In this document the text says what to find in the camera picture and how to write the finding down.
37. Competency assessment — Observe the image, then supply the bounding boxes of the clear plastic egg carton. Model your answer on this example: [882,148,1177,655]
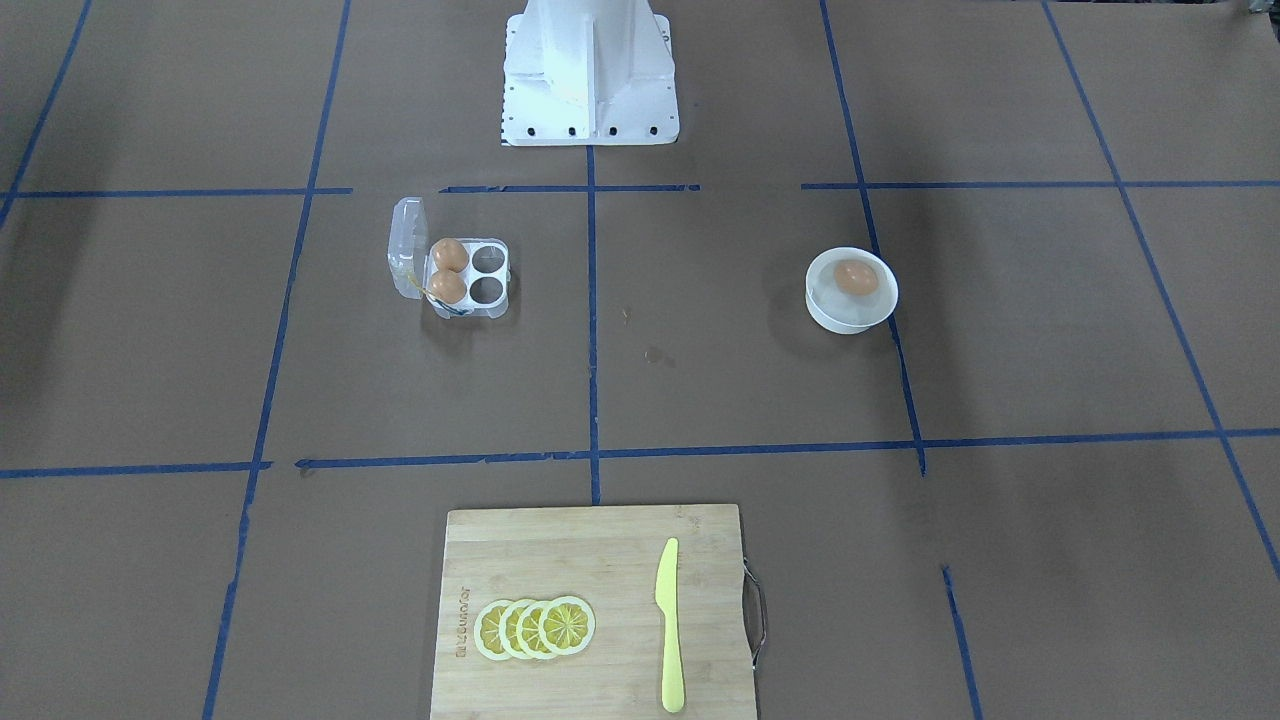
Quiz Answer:
[387,197,512,319]

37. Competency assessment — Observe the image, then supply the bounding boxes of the brown egg from bowl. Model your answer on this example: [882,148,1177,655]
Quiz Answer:
[832,259,881,297]

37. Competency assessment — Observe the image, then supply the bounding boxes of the brown egg front carton slot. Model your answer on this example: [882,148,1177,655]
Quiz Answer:
[426,269,468,306]

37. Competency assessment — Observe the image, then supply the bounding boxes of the brown egg carton slot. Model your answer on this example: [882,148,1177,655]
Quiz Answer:
[430,237,470,273]
[426,269,468,306]

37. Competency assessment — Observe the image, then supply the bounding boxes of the brown egg rear carton slot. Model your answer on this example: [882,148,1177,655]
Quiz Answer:
[430,237,470,273]

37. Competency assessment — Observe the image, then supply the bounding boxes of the white round bowl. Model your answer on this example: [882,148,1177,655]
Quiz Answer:
[804,247,899,334]

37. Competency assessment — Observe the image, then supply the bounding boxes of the bamboo cutting board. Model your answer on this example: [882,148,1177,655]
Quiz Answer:
[429,503,758,719]

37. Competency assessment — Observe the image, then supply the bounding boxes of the yellow plastic knife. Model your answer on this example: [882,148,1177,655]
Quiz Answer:
[654,537,686,714]

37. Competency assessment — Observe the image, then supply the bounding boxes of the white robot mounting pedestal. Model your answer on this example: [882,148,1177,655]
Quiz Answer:
[500,1,681,147]

